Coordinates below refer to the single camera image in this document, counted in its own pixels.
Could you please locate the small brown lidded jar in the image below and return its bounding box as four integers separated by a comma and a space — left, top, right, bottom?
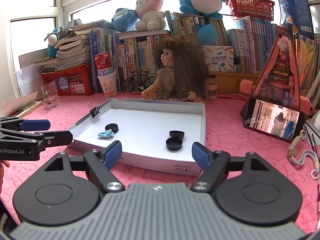
204, 77, 219, 101

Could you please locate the pink triangular dollhouse stand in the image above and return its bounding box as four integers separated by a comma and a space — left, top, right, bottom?
240, 33, 316, 117

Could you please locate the white cardboard box lid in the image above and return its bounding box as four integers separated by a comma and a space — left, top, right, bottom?
69, 99, 206, 176

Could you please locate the black round lid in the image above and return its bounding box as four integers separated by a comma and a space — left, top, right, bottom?
166, 137, 183, 151
169, 130, 185, 139
105, 123, 119, 133

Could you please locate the large blue round plush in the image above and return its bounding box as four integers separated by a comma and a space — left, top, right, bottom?
179, 0, 222, 46

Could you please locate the blue white plush doll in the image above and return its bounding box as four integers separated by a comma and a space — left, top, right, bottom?
44, 27, 65, 58

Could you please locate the brown-haired doll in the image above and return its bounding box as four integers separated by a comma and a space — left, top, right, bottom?
142, 35, 209, 102

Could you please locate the label printer box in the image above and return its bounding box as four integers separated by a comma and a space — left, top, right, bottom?
203, 46, 234, 72

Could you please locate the red Budweiser can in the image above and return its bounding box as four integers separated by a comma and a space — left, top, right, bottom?
94, 52, 114, 76

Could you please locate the red plastic crate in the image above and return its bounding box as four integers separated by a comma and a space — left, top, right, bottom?
40, 63, 93, 96

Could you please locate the white charging cable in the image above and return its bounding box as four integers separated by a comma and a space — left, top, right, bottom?
287, 129, 320, 181

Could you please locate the black smartphone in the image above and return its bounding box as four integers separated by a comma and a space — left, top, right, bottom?
244, 98, 305, 141

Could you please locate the clear glass cup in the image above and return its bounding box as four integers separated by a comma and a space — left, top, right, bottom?
41, 81, 60, 109

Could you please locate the black miniature bicycle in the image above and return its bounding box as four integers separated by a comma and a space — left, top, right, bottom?
122, 70, 156, 93

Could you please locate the red plastic basket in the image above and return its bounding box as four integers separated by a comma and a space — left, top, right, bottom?
226, 0, 275, 21

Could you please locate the stack of books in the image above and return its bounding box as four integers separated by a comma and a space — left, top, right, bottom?
35, 19, 105, 73

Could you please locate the blue plush toy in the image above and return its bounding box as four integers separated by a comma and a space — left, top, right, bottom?
103, 8, 139, 32

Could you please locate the person's left hand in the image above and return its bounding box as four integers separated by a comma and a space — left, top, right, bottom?
0, 160, 10, 193

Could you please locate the black binder clip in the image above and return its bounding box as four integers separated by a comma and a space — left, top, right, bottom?
88, 102, 100, 118

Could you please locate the light blue hair clip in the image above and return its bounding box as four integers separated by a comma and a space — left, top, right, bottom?
98, 129, 114, 138

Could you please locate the pink white bunny plush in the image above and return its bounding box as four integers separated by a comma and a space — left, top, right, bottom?
135, 0, 166, 32

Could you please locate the white cat paper cup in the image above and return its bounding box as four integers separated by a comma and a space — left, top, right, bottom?
98, 71, 118, 98

